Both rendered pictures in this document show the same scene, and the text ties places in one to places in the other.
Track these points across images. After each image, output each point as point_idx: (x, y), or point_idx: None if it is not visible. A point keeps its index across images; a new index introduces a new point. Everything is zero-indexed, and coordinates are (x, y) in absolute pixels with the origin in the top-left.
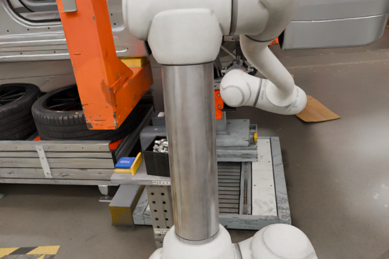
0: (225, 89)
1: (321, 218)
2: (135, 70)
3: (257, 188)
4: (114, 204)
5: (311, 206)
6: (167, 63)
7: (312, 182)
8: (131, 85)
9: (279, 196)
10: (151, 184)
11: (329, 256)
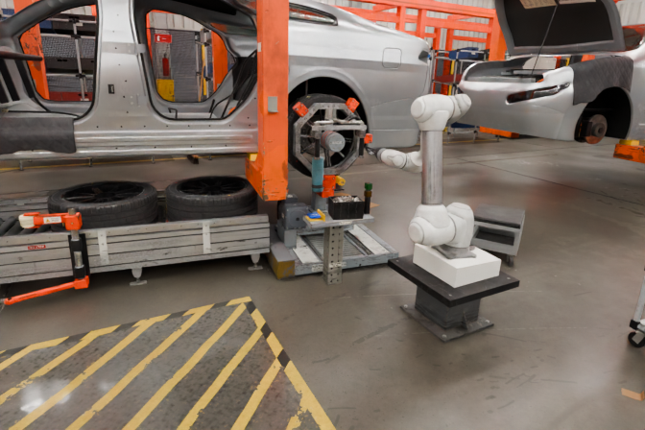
0: (394, 156)
1: (409, 253)
2: None
3: (366, 242)
4: (282, 260)
5: (399, 250)
6: (433, 130)
7: (390, 239)
8: None
9: (383, 244)
10: (338, 225)
11: None
